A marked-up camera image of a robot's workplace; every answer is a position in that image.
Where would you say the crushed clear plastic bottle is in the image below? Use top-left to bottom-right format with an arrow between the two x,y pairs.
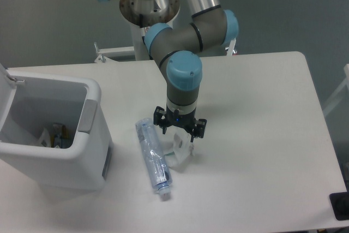
135,118 -> 172,201

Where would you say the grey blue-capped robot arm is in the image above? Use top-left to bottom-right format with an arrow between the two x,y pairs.
100,0 -> 239,139

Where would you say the white left frame bracket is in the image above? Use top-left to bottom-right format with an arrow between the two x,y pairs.
94,42 -> 135,63

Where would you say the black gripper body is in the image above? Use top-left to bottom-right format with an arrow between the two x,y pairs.
165,107 -> 196,132

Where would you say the white plastic wrapper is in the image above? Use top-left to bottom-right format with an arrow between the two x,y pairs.
164,132 -> 194,169

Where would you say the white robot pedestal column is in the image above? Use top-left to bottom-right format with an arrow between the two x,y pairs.
130,23 -> 152,61

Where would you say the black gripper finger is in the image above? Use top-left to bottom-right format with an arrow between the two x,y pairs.
153,106 -> 168,135
186,118 -> 207,142

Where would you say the white trash can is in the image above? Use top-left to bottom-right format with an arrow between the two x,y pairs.
1,68 -> 113,190

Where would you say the black device at table corner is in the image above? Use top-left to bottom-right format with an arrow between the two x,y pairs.
329,192 -> 348,221

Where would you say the white frame at right edge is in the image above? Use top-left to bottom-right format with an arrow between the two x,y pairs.
322,64 -> 348,117

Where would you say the colourful trash inside can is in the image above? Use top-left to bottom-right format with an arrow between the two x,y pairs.
34,123 -> 73,149

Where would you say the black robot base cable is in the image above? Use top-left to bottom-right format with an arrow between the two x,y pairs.
139,13 -> 148,43

